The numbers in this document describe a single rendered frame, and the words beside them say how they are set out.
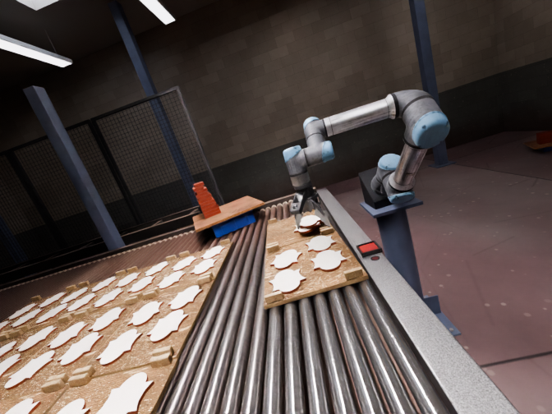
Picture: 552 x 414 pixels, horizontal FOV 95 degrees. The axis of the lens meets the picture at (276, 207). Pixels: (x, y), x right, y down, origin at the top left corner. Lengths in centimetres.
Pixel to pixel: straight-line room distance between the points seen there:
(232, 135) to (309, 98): 194
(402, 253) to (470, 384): 113
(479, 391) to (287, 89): 592
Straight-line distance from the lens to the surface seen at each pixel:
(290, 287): 89
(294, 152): 101
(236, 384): 74
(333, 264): 94
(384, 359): 67
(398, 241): 166
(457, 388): 64
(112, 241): 278
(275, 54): 632
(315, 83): 622
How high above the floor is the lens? 142
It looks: 14 degrees down
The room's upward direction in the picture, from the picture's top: 19 degrees counter-clockwise
